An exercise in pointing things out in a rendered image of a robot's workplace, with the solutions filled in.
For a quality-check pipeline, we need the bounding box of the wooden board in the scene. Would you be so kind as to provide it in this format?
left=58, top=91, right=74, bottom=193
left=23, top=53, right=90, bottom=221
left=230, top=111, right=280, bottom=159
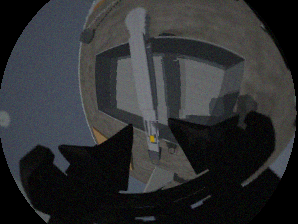
left=93, top=127, right=133, bottom=171

